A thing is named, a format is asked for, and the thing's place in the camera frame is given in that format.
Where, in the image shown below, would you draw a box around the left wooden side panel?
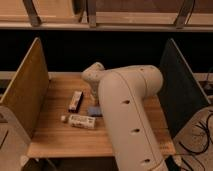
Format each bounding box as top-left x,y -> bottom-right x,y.
0,38 -> 49,141

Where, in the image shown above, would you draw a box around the white tube with cap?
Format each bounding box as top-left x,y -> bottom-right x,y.
60,114 -> 96,129

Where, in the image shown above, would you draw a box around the right dark side panel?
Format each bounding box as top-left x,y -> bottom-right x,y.
158,39 -> 210,138

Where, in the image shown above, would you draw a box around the black cables on floor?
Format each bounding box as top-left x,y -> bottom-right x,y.
173,111 -> 213,171

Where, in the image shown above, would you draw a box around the wooden shelf rail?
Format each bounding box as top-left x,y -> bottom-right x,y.
0,0 -> 213,32

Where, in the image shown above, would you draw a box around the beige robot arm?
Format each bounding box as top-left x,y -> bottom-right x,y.
82,62 -> 168,171

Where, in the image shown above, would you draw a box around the blue square sponge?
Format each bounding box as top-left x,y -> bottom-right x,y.
88,106 -> 102,117

